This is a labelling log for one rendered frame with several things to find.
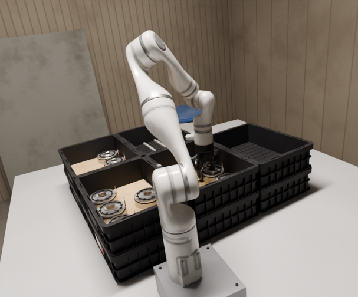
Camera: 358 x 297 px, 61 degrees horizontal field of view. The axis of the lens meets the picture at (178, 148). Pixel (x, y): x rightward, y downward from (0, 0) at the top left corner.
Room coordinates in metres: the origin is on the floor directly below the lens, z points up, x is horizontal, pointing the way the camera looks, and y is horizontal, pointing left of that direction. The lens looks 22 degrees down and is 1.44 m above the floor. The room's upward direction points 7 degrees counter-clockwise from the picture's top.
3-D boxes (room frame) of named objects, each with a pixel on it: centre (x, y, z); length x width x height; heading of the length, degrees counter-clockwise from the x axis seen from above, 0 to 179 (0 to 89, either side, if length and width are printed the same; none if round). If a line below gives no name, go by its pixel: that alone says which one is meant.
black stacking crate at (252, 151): (1.23, -0.34, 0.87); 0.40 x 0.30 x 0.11; 27
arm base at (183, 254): (0.65, 0.02, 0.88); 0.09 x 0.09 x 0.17; 24
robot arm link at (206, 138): (1.13, -0.09, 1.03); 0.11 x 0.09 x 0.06; 26
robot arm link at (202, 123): (1.11, -0.11, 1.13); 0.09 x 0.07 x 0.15; 45
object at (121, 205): (0.93, 0.27, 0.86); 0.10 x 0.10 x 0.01
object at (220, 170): (1.13, -0.13, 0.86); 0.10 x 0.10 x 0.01
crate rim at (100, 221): (0.96, 0.20, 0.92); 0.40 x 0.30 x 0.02; 27
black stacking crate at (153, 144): (1.45, 0.11, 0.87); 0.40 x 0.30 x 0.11; 27
